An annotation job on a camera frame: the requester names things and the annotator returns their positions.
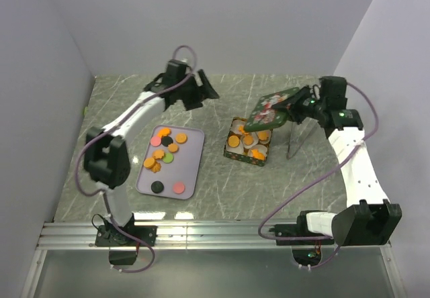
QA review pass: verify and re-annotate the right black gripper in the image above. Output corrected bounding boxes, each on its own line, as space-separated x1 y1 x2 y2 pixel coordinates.
271 85 327 125

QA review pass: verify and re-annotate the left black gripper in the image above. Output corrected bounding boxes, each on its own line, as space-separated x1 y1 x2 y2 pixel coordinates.
178 70 220 111

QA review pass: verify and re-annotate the gold tin lid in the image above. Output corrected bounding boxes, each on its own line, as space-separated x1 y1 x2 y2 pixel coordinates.
244 87 299 132

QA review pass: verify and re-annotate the round tan biscuit top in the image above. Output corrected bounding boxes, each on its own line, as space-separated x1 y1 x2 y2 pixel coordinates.
175 133 187 144

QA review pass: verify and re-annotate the round tan biscuit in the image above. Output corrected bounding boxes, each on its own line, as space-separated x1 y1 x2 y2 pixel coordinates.
175 133 187 144
142 157 157 169
228 135 241 148

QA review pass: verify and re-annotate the orange flower cookie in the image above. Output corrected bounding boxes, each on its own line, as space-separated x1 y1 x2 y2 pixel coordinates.
152 149 165 160
257 131 270 142

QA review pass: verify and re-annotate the orange round cookie bottom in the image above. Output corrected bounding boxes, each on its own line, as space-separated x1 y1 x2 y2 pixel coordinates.
243 134 254 146

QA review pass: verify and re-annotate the orange round cookie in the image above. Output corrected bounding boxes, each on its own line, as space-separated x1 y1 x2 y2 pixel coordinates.
167 143 179 153
243 134 254 146

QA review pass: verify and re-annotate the green cookie tin box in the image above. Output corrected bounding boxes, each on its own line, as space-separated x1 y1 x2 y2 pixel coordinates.
223 117 273 166

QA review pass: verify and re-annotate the black sandwich cookie bottom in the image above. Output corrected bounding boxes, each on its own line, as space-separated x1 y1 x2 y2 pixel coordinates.
150 181 165 194

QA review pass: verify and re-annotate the black sandwich cookie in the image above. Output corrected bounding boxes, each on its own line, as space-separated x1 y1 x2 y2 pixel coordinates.
150 181 165 194
161 136 173 147

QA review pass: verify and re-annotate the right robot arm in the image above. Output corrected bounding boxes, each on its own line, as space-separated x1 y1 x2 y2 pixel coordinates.
272 76 402 246

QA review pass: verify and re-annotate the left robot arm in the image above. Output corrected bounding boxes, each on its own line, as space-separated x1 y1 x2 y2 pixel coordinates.
75 59 220 246

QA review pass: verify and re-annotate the white paper cup one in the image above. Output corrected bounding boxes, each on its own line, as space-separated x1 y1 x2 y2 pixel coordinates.
230 119 246 136

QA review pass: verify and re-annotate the white paper cup two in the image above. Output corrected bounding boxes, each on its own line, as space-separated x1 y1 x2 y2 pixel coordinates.
256 130 271 144

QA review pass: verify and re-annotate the orange fish cookie top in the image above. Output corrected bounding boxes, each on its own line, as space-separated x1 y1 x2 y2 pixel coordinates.
157 127 171 138

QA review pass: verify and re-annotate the white paper cup three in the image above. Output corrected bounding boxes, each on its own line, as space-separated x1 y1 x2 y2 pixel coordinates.
241 132 259 150

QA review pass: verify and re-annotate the black sandwich cookie top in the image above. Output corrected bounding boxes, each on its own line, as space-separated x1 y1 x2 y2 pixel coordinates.
161 136 173 147

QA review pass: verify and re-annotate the orange round cookie middle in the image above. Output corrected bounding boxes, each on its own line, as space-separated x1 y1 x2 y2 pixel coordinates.
167 143 179 153

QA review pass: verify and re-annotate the white paper cup five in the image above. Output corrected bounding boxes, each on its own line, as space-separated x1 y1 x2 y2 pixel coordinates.
248 144 267 161

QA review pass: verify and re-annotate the white paper cup four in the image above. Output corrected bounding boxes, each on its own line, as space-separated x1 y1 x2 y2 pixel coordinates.
226 139 244 154

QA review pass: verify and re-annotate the pink sandwich cookie top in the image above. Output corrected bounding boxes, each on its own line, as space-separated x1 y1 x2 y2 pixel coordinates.
150 136 161 147

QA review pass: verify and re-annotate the pink sandwich cookie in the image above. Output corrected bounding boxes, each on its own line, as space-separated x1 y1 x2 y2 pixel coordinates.
173 182 185 195
150 136 161 147

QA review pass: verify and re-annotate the green macaron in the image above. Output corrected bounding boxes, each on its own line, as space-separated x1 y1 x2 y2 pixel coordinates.
162 152 174 164

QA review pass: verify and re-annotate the purple plastic tray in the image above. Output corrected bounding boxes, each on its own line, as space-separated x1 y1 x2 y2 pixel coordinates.
136 125 205 200

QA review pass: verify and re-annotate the orange swirl cookie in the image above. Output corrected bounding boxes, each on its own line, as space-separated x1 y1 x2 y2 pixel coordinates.
150 162 161 172

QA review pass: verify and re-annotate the pink sandwich cookie bottom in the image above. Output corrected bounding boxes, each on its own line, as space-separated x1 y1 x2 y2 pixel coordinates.
173 182 185 195

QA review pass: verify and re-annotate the aluminium rail frame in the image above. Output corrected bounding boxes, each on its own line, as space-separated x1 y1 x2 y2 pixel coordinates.
19 75 407 298

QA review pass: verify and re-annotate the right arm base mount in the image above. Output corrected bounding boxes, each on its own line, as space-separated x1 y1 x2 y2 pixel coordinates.
273 223 335 269

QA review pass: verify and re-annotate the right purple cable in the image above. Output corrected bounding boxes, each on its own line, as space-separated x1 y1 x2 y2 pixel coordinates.
258 82 380 269

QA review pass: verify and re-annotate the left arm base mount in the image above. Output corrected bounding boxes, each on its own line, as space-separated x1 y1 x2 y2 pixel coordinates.
95 224 157 266

